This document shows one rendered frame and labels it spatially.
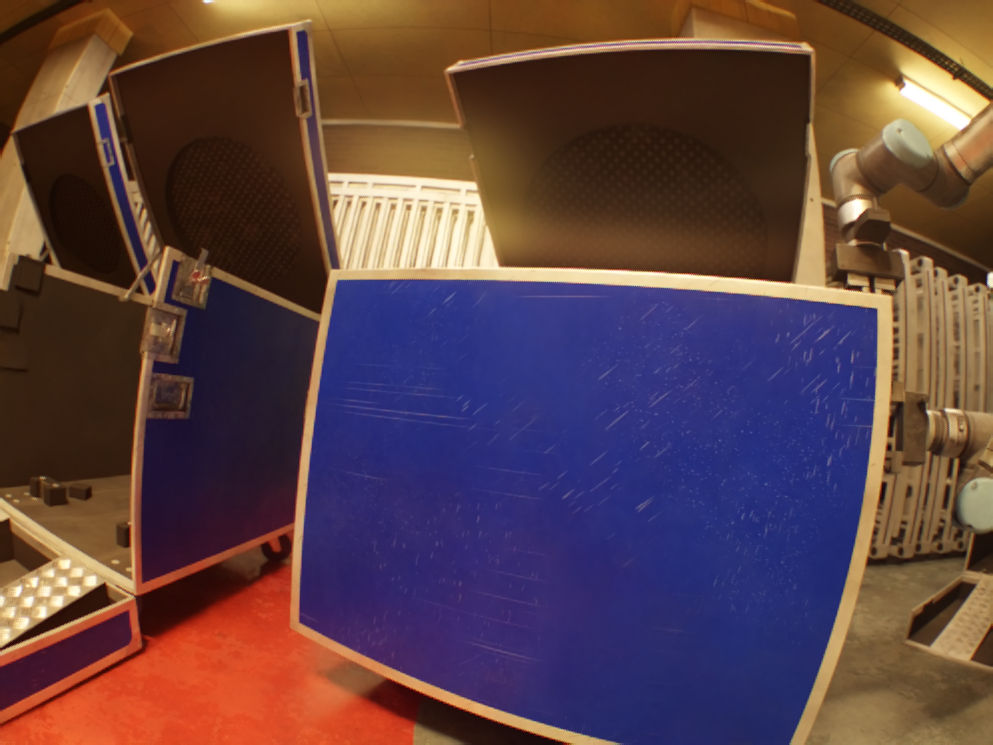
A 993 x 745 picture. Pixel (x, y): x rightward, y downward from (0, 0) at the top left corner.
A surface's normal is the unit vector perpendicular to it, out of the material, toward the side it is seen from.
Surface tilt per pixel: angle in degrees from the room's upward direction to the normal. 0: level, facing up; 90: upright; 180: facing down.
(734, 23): 90
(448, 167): 90
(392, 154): 90
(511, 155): 142
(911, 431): 78
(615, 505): 90
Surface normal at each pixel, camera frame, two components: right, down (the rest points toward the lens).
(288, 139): -0.16, 0.68
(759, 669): -0.39, -0.12
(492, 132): -0.35, 0.71
